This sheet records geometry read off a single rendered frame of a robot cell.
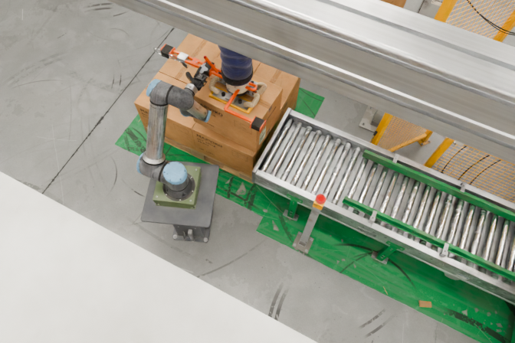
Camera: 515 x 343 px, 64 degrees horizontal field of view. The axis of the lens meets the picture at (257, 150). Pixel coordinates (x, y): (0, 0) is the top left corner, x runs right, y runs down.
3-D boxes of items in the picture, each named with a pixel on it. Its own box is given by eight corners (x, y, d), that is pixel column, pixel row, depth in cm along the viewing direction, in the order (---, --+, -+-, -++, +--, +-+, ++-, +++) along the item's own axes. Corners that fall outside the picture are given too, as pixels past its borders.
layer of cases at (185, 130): (296, 98, 422) (301, 73, 387) (252, 177, 379) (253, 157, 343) (196, 56, 446) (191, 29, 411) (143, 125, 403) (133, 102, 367)
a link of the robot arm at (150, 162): (157, 186, 279) (167, 92, 234) (134, 176, 281) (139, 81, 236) (168, 173, 291) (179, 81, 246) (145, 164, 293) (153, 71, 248)
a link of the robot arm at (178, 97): (191, 90, 237) (214, 110, 304) (172, 83, 238) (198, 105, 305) (184, 109, 236) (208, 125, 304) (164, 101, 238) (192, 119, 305)
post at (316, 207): (307, 240, 366) (326, 198, 278) (304, 247, 363) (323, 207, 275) (300, 237, 367) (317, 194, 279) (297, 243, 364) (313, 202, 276)
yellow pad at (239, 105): (255, 104, 305) (255, 100, 301) (248, 114, 301) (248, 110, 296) (215, 87, 312) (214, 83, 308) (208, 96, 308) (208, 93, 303)
